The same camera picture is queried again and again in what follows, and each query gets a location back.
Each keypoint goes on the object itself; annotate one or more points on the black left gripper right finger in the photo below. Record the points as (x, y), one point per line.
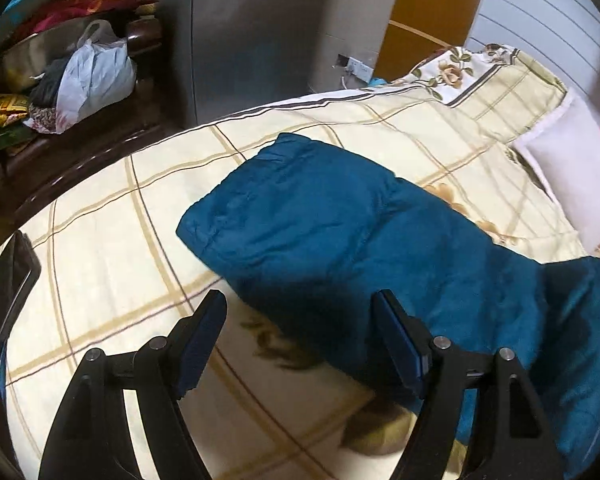
(510, 435)

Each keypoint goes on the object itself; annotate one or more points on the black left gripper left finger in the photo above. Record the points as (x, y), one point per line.
(90, 437)

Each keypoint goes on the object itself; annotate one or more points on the large blue padded jacket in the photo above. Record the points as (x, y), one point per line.
(306, 233)

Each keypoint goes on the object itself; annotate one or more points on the dark wooden side cabinet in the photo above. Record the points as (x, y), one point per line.
(51, 165)

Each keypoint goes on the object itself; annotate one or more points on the white square pillow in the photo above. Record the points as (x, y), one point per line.
(563, 150)

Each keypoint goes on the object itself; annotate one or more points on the yellow packaged item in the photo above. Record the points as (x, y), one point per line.
(13, 108)

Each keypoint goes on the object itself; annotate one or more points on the white plastic bag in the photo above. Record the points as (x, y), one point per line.
(99, 73)

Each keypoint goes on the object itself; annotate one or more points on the grey wardrobe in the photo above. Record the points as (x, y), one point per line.
(223, 56)

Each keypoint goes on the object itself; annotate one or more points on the white wall socket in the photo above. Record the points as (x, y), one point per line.
(356, 68)

